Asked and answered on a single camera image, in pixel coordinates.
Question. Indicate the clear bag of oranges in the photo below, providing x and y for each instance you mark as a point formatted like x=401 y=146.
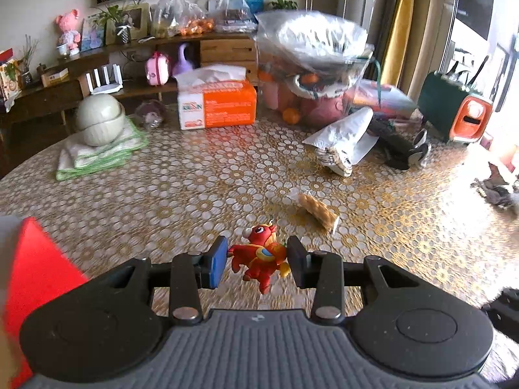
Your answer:
x=170 y=18

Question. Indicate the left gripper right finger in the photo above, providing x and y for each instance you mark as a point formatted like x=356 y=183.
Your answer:
x=323 y=272

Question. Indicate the green orange retro radio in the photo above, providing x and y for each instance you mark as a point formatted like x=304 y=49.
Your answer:
x=455 y=109

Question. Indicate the yellow curtain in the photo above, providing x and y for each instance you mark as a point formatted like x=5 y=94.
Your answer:
x=396 y=46

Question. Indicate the red dragon toy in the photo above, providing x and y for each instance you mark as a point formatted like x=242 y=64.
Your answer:
x=262 y=256

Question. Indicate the pink pig plush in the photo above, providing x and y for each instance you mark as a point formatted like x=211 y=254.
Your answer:
x=69 y=39

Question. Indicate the biscuit snack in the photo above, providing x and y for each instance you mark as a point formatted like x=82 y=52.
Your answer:
x=327 y=218

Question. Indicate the plastic bag of fruit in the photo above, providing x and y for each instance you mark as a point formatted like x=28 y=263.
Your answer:
x=307 y=61

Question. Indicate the orange white tissue box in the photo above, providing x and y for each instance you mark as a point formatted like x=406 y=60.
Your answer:
x=217 y=95

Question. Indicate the clear bag on console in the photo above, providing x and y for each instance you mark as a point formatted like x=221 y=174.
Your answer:
x=234 y=16

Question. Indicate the white wifi router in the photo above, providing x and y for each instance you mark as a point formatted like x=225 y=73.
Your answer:
x=106 y=79

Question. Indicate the black folding umbrella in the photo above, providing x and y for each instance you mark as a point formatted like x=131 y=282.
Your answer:
x=400 y=154

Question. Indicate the purple vase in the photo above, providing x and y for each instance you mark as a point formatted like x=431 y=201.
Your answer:
x=182 y=65

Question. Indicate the red cardboard box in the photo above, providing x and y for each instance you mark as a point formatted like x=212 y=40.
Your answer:
x=33 y=272

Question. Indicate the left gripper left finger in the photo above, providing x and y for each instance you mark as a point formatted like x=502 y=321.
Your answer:
x=189 y=274

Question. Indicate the white padded envelope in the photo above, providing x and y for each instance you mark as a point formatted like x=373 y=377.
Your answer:
x=347 y=138

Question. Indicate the lace patterned tablecloth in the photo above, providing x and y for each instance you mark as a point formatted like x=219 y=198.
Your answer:
x=186 y=188

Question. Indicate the folded green white cloth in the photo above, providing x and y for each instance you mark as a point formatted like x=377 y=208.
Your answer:
x=77 y=159

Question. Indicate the wooden tv console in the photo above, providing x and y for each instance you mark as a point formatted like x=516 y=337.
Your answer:
x=39 y=101

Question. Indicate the wooden photo frame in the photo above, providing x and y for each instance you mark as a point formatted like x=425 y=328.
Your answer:
x=135 y=24

